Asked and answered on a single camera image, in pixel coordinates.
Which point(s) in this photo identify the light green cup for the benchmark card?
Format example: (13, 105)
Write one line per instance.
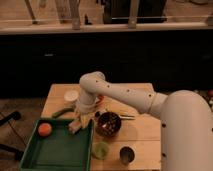
(100, 150)

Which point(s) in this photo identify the black metal utensil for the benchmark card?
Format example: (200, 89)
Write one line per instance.
(126, 117)

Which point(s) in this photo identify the dark round bowl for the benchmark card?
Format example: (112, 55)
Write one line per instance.
(108, 124)

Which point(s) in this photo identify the black stand leg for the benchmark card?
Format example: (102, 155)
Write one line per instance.
(15, 115)

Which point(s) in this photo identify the orange fruit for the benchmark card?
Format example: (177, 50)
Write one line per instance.
(44, 129)

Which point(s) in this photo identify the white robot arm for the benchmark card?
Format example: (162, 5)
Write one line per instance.
(186, 120)

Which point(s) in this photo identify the wooden folding table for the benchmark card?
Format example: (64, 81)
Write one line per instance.
(141, 134)

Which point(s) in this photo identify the orange carrot toy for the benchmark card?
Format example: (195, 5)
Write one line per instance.
(100, 98)

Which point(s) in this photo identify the metal cup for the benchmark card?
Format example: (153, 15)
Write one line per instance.
(127, 155)

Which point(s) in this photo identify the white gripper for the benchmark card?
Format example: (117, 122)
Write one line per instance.
(83, 112)

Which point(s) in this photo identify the green cucumber toy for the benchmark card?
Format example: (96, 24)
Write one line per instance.
(61, 112)

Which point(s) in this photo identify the green plastic tray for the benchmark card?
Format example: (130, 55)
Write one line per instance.
(61, 150)

